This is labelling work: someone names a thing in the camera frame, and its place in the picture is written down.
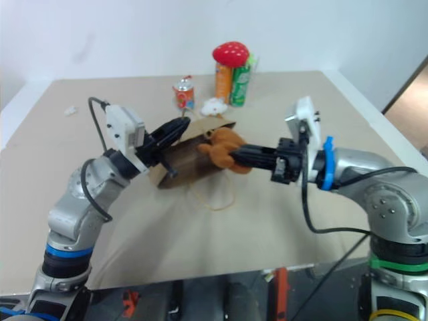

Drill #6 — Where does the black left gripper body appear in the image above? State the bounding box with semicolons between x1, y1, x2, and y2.
134;128;179;177

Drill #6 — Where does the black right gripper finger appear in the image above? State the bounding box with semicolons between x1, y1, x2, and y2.
231;155;278;171
229;143;280;158

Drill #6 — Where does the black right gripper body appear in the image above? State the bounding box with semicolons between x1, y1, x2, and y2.
270;137;308;185

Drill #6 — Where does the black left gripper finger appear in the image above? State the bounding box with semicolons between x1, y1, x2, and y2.
159;125;189;152
154;116;193;138

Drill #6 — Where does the brown paper bag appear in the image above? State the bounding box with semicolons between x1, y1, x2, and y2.
148;107;237;212

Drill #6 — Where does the orange-brown plush toy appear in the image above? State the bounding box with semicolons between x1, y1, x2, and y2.
197;128;252;175

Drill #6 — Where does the white plush toy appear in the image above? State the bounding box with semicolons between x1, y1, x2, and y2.
200;97;229;118

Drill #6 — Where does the red strawberry plush toy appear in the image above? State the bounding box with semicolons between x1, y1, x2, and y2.
212;40;251;68

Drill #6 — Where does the small red drink can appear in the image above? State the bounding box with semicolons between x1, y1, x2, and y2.
172;76;196;110

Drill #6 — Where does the orange drink can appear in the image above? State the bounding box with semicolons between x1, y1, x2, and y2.
215;62;234;105

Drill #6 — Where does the green drink can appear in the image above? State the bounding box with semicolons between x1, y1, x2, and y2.
229;65;252;108

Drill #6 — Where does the orange-red upright bar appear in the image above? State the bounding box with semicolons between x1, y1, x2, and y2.
274;267;290;321

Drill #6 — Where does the small orange clamp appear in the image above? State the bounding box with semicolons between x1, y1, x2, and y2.
122;290;140;318

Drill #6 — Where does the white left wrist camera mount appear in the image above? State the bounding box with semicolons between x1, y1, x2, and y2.
104;104;150;174

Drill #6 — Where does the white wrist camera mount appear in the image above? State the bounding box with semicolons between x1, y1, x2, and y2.
104;104;150;174
284;96;324;184

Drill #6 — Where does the blue wrist cable tie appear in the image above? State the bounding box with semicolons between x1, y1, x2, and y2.
317;134;336;192

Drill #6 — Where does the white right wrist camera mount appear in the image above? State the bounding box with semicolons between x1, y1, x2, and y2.
284;96;324;184

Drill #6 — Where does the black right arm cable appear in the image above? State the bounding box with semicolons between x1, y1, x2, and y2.
300;166;419;235

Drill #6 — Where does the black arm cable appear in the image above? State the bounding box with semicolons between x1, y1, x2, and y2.
81;96;114;223
300;166;419;235

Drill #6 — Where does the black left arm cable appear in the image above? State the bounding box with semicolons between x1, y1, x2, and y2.
81;96;114;223

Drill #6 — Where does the black floor cable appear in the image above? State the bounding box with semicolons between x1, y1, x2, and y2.
290;233;372;321

